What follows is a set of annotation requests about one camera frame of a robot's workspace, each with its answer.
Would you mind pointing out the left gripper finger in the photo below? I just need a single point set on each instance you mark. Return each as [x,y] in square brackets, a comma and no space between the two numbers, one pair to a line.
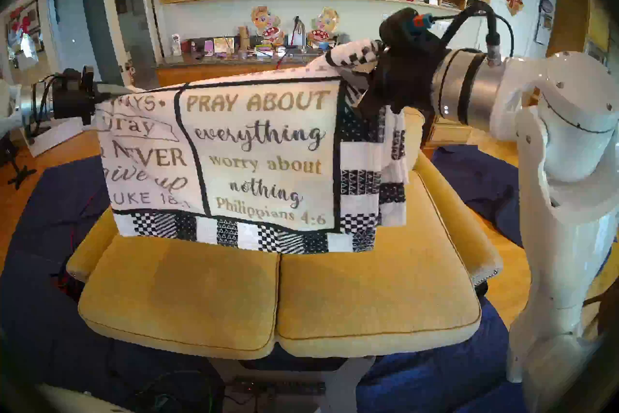
[113,95]
[111,87]

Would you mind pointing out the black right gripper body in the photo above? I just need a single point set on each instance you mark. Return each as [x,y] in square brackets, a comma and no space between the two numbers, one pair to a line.
[406,73]

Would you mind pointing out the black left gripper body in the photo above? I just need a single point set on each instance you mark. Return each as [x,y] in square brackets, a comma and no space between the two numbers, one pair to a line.
[72,97]

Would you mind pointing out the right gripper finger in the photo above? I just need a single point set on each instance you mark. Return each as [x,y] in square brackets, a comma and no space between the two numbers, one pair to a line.
[370,102]
[376,77]

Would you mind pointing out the white scripture print blanket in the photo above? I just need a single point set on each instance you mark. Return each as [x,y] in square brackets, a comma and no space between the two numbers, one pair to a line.
[261,150]

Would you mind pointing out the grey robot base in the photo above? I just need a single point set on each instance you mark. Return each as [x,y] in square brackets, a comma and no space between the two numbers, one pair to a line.
[348,383]

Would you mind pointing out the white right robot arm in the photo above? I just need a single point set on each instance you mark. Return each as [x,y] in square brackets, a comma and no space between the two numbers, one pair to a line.
[566,175]

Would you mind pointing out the crumpled navy moving blanket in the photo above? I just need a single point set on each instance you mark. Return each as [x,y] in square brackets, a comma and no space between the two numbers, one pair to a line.
[474,184]

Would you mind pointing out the flat navy moving blanket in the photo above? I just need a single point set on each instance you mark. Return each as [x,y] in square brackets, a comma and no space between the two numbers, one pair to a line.
[38,233]

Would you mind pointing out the yellow sofa back cushion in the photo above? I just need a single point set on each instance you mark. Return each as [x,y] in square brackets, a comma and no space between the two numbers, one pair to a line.
[413,141]

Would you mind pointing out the cartoon foil balloon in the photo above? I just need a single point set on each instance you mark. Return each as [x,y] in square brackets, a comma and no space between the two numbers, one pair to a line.
[325,25]
[266,25]

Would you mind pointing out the white carton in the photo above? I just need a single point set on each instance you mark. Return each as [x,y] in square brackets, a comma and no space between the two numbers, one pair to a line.
[176,45]

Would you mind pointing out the granite top kitchen counter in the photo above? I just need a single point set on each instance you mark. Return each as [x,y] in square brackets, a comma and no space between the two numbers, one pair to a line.
[193,73]

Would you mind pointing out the chrome kitchen faucet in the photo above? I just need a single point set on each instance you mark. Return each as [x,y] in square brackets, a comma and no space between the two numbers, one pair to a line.
[302,37]

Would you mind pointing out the black floor stand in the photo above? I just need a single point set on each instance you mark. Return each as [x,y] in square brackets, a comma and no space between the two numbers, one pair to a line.
[20,173]

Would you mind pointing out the small framed photo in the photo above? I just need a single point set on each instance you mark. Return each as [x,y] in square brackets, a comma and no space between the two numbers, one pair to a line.
[224,45]

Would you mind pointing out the red diamond paper ornament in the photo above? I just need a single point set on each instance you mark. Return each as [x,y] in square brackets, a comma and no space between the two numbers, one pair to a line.
[514,2]

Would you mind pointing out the brown cardboard tube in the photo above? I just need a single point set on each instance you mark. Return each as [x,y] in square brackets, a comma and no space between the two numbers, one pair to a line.
[244,37]

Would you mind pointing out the tall wooden cabinet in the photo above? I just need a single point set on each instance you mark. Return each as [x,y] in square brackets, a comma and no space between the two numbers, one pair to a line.
[570,5]

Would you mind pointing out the yellow sofa seat cushion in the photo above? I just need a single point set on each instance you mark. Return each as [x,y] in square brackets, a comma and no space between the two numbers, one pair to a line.
[184,296]
[377,291]

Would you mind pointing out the black power strip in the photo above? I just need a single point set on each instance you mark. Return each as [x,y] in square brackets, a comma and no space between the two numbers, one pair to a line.
[290,388]

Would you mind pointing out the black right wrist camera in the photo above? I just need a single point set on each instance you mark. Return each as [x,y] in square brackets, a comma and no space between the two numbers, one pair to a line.
[399,27]

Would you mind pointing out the white wall calendar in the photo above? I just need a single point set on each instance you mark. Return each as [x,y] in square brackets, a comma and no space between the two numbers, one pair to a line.
[544,27]

